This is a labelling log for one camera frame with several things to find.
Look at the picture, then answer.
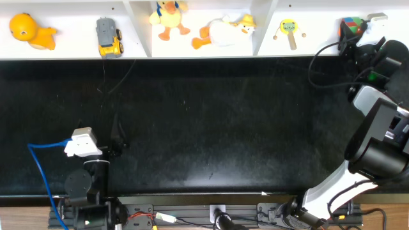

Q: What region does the white plush duck yellow hat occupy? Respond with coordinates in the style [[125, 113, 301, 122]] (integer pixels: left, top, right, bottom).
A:
[[191, 13, 257, 50]]

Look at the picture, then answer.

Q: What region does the grey and yellow toy truck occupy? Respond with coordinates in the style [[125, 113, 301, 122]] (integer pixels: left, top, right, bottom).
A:
[[95, 17, 125, 60]]

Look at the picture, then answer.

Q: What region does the yellow rubber duck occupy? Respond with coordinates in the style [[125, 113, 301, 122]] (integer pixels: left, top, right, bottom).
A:
[[8, 11, 58, 51]]

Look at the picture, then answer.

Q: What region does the blue cable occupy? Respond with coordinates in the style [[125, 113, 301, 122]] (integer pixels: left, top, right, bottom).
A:
[[27, 138, 73, 230]]

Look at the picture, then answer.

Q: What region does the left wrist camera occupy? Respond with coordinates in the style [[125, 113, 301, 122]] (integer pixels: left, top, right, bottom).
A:
[[63, 126, 104, 158]]

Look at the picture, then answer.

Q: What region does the mounting rail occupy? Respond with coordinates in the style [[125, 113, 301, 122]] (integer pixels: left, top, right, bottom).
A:
[[47, 198, 388, 230]]

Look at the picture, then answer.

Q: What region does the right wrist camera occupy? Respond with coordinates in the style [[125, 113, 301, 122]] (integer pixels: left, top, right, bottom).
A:
[[356, 11, 389, 48]]

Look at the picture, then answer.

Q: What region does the white shelf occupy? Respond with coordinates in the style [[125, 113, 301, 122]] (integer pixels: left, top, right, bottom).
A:
[[0, 0, 409, 61]]

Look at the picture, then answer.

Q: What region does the yellow rattle drum toy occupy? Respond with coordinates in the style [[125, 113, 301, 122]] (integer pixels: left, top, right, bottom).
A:
[[272, 19, 307, 51]]

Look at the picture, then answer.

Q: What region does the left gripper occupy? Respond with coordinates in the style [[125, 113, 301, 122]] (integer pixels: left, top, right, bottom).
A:
[[75, 114, 129, 162]]

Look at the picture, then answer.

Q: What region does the many-coloured puzzle cube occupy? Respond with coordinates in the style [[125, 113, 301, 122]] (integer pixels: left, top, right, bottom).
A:
[[339, 17, 364, 36]]

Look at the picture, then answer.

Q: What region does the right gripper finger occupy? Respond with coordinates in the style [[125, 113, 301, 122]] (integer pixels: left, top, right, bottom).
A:
[[337, 21, 351, 49]]

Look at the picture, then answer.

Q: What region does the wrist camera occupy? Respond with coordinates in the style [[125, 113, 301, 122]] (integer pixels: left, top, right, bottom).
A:
[[356, 11, 389, 48], [63, 126, 104, 158]]

